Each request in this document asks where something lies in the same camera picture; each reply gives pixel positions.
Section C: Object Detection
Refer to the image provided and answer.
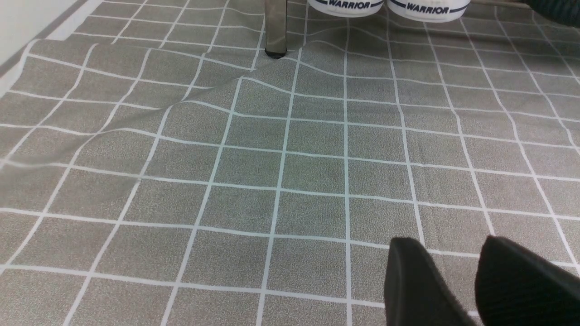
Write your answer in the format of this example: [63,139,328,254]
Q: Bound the grey checked floor cloth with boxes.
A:
[0,0,580,326]

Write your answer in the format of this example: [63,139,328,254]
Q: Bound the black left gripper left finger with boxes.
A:
[384,237,476,326]

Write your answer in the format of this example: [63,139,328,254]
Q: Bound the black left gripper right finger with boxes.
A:
[475,235,580,326]

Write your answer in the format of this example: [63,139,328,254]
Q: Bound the black knit sneaker left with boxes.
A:
[524,0,580,28]

